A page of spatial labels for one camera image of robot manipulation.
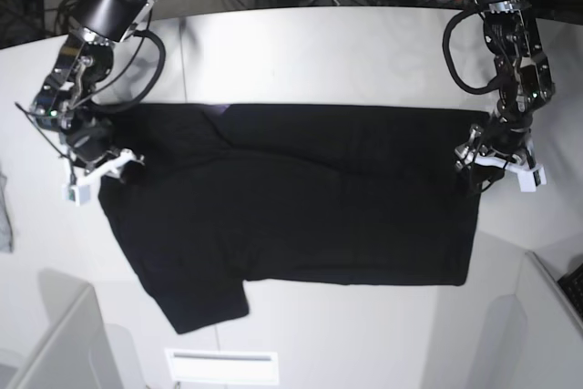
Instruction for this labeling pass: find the white partition panel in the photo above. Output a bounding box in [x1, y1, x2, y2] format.
[512, 252, 582, 388]
[7, 285, 123, 388]

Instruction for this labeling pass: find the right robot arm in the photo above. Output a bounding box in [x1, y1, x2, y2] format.
[25, 0, 166, 188]

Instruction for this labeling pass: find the white label plate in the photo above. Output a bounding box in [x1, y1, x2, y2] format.
[165, 349, 280, 385]

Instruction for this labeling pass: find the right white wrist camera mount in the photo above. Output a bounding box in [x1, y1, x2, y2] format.
[62, 148, 145, 207]

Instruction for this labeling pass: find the black keyboard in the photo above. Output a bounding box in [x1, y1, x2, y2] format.
[558, 265, 583, 317]

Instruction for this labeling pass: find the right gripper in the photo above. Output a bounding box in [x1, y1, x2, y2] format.
[61, 118, 146, 184]

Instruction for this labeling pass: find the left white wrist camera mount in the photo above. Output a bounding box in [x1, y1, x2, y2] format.
[455, 124, 547, 194]

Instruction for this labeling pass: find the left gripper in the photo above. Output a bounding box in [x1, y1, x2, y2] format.
[457, 115, 533, 197]

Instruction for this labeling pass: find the white partition panel left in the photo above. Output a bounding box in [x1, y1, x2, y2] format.
[7, 285, 123, 388]

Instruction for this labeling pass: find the grey cloth at left edge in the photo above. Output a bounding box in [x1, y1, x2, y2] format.
[0, 174, 14, 253]

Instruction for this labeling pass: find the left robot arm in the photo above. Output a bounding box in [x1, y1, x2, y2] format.
[442, 0, 555, 194]

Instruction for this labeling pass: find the white partition panel right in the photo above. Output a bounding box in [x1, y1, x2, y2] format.
[512, 252, 582, 388]

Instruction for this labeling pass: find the black T-shirt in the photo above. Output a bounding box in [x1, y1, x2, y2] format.
[98, 104, 487, 334]

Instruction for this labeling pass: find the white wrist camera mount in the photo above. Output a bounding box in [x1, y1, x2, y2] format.
[455, 124, 547, 194]
[62, 148, 145, 207]

